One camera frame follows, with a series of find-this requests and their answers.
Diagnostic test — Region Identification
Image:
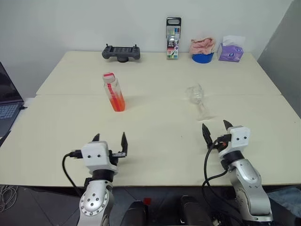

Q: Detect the bottle with orange liquid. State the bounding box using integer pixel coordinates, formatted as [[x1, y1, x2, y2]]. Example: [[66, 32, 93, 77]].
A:
[[102, 77, 127, 113]]

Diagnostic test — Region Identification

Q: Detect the dark rounded shape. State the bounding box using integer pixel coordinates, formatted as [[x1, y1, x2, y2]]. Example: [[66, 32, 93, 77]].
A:
[[121, 200, 150, 226], [180, 194, 214, 226]]

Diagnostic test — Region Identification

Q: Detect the white cable bundle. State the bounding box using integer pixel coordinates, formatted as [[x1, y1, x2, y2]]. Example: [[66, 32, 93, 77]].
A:
[[0, 185, 18, 211]]

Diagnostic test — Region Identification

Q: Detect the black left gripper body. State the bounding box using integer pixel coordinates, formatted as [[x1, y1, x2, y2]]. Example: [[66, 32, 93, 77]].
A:
[[108, 150, 128, 165]]

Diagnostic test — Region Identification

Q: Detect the white and red bottle cap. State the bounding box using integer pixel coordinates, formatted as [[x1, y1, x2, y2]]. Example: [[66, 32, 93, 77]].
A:
[[102, 72, 116, 83]]

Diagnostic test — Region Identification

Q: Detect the pink cloth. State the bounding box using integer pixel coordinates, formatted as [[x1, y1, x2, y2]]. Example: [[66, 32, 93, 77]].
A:
[[189, 36, 217, 55]]

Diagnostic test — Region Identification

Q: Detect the purple tissue box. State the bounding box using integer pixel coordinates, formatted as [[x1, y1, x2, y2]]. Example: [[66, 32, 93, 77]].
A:
[[217, 43, 245, 63]]

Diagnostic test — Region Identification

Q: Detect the blue bowl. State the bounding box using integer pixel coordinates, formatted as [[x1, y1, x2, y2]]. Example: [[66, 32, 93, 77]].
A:
[[191, 52, 214, 64]]

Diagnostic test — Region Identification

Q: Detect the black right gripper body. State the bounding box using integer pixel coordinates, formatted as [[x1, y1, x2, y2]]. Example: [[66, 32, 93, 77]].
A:
[[216, 134, 232, 151]]

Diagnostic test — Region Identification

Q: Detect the dark laptop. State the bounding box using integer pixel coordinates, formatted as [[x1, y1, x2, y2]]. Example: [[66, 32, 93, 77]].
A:
[[0, 61, 25, 137]]

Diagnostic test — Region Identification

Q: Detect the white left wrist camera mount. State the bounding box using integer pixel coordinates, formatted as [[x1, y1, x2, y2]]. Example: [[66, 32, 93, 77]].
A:
[[81, 140, 118, 171]]

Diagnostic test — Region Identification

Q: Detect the dark grey handheld controller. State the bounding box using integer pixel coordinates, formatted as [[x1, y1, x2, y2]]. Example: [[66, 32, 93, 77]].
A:
[[101, 43, 143, 63]]

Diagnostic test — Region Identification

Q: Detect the colour marker pen pack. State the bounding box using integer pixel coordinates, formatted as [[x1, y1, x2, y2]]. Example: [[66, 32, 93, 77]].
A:
[[166, 16, 182, 60]]

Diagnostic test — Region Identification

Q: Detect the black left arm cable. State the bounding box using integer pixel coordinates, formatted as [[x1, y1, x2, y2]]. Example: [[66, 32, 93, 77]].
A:
[[62, 150, 83, 196]]

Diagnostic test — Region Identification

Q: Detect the white tissue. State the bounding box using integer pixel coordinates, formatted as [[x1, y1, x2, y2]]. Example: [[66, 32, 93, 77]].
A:
[[222, 35, 246, 48]]

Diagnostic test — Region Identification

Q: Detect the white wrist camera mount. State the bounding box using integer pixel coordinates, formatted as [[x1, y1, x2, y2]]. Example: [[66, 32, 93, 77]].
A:
[[81, 140, 118, 171], [218, 126, 251, 159]]

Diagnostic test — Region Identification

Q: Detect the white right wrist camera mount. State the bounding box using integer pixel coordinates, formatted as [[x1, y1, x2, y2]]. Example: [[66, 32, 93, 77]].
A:
[[218, 126, 251, 159]]

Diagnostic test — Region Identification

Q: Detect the clear wine glass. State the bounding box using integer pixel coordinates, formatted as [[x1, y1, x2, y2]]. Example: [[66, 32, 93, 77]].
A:
[[185, 83, 216, 121]]

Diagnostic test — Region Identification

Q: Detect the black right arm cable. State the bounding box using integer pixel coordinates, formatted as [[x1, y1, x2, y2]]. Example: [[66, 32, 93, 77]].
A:
[[201, 137, 238, 219]]

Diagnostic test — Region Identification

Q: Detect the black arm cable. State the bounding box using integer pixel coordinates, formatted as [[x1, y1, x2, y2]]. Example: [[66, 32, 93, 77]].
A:
[[62, 150, 83, 196], [201, 137, 238, 219]]

